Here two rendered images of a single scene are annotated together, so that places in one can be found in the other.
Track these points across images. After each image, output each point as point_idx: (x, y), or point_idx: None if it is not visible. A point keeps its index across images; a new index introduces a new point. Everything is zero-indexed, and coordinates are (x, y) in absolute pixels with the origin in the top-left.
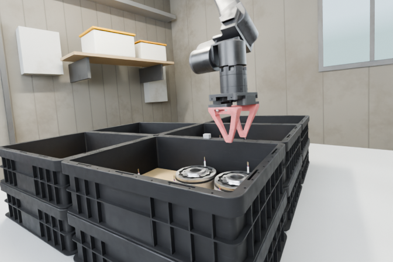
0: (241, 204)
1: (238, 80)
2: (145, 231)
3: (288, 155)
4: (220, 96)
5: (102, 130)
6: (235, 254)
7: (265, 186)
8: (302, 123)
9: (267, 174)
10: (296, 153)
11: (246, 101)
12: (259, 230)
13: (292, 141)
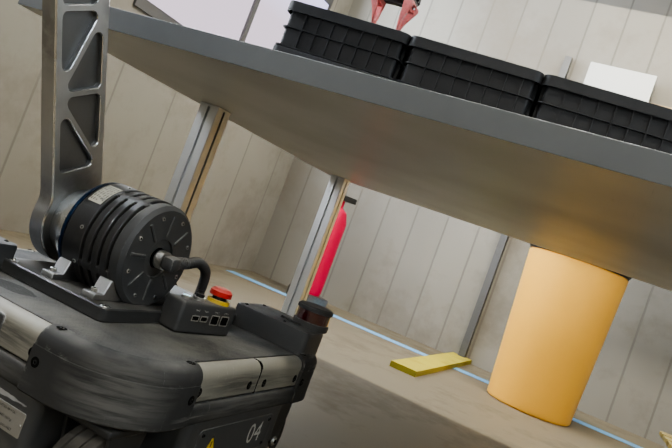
0: (292, 4)
1: None
2: None
3: (427, 59)
4: None
5: None
6: (284, 33)
7: (343, 37)
8: (554, 75)
9: (336, 18)
10: (483, 91)
11: None
12: (310, 44)
13: (445, 51)
